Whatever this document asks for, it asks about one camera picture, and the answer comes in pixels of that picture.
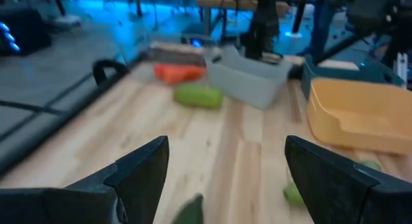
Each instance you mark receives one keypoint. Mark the wooden background table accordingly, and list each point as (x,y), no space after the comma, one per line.
(225,3)

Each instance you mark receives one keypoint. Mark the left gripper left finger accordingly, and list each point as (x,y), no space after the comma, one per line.
(96,201)

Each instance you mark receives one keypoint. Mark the gray plastic basket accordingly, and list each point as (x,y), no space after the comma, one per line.
(244,85)

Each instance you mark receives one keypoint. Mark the small green chili pepper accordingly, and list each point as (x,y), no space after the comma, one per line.
(294,195)

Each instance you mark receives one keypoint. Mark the black metal table frame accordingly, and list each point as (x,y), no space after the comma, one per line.
(48,128)

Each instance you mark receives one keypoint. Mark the dark green avocado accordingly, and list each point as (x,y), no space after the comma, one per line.
(191,212)

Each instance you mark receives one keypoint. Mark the orange carrot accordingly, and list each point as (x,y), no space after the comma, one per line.
(190,72)
(162,71)

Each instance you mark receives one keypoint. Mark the light green cucumber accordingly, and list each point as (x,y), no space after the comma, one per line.
(198,96)

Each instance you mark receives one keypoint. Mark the teal plastic basket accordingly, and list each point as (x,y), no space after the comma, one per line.
(370,75)

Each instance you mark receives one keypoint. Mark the yellow plastic basket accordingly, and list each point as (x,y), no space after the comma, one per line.
(360,121)

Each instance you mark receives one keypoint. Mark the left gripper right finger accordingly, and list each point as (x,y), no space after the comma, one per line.
(347,198)

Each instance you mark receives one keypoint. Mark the black box with blue lights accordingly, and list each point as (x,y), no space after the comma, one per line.
(29,31)

